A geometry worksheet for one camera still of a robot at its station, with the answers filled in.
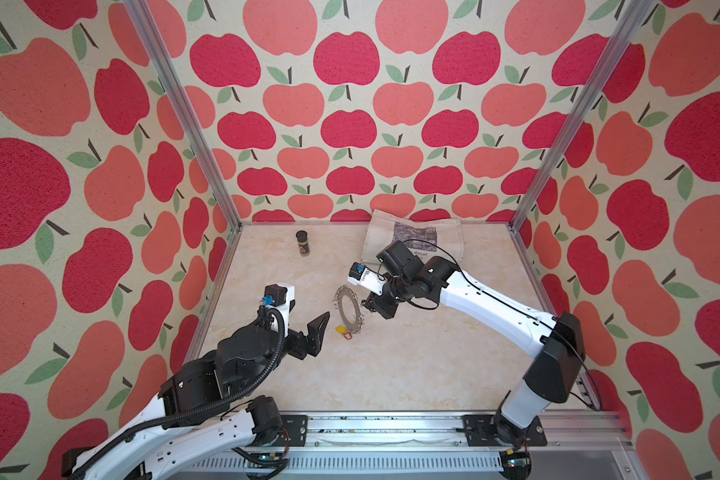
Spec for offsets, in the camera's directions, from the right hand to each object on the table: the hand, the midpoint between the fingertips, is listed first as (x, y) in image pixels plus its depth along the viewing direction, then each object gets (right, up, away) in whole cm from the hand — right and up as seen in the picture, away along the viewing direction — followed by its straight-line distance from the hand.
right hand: (374, 299), depth 78 cm
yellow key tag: (-10, -11, +13) cm, 20 cm away
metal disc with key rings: (-7, -2, +4) cm, 8 cm away
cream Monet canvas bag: (+21, +18, +29) cm, 41 cm away
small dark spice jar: (-24, +16, +29) cm, 41 cm away
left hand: (-13, 0, -17) cm, 21 cm away
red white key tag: (-7, -13, +10) cm, 18 cm away
